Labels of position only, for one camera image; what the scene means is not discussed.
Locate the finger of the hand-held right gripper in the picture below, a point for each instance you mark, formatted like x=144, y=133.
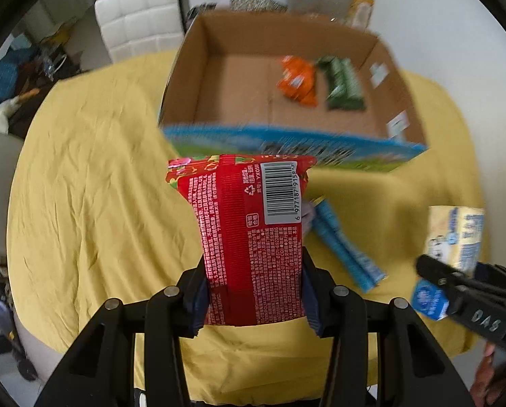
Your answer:
x=501, y=277
x=437, y=269

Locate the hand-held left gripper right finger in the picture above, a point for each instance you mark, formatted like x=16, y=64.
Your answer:
x=313, y=305

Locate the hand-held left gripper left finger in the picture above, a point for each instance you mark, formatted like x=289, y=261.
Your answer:
x=196, y=302

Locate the pale yellow packet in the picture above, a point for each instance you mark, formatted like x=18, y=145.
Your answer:
x=454, y=233

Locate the red snack packet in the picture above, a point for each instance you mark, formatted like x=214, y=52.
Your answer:
x=253, y=237

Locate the cardboard box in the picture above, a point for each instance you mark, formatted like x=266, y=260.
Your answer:
x=244, y=93

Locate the person's right hand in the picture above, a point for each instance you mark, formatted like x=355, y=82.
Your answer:
x=486, y=373

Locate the small blue packet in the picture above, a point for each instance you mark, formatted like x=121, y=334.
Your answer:
x=429, y=301

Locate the long blue packet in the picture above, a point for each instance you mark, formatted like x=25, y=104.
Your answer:
x=346, y=250

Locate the purple packet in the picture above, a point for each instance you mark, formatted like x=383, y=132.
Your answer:
x=309, y=220

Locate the yellow tablecloth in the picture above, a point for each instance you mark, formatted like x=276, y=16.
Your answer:
x=100, y=203

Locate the green snack packet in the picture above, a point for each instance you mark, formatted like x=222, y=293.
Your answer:
x=343, y=84

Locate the orange snack packet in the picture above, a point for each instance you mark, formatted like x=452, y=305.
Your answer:
x=296, y=79

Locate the yellow bag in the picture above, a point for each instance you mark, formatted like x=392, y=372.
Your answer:
x=360, y=10

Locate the white cloth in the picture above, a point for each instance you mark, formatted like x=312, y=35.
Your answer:
x=0, y=114

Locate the white padded chair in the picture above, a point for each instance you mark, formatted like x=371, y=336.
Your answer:
x=140, y=17

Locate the blue cloth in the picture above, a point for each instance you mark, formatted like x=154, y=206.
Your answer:
x=7, y=72

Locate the speckled cloth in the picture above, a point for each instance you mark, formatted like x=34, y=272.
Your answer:
x=255, y=2

